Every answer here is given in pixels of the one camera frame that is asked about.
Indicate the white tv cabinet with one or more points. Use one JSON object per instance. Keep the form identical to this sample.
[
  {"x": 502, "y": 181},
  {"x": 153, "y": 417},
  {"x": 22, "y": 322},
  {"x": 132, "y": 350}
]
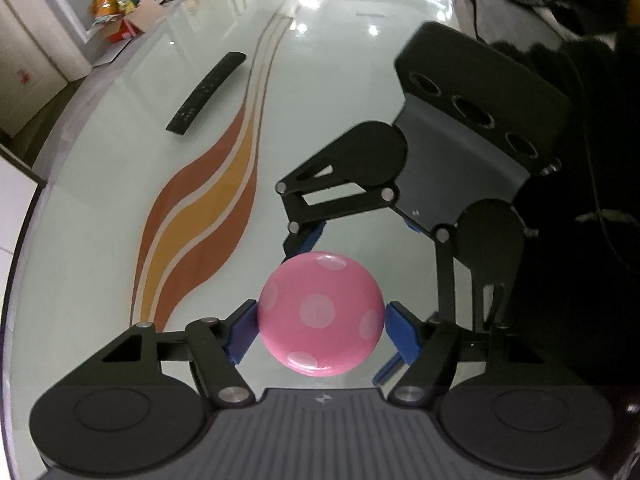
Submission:
[{"x": 19, "y": 194}]

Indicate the pink polka dot jar cap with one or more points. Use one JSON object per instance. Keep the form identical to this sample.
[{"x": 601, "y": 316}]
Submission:
[{"x": 320, "y": 314}]

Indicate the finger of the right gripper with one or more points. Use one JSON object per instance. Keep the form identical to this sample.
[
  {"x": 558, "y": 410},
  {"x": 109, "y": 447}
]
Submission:
[
  {"x": 445, "y": 239},
  {"x": 375, "y": 173}
]

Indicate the black remote control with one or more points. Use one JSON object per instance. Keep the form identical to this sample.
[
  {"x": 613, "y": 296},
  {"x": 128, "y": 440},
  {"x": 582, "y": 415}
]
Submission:
[{"x": 205, "y": 89}]

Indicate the cardboard box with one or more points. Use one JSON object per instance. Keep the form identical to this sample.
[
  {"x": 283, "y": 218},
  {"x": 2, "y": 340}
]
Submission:
[{"x": 145, "y": 16}]

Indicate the orange snack bag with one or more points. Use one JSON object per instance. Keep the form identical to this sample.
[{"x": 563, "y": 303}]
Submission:
[{"x": 104, "y": 11}]

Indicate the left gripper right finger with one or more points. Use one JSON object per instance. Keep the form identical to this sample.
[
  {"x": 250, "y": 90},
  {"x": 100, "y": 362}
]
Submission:
[{"x": 431, "y": 351}]

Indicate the cream room door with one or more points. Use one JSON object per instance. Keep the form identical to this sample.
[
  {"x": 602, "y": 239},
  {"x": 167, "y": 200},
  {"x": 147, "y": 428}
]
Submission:
[{"x": 28, "y": 80}]

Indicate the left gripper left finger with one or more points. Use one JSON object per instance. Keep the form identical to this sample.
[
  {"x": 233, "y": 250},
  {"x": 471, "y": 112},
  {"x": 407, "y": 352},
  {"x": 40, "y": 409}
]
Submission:
[{"x": 217, "y": 347}]

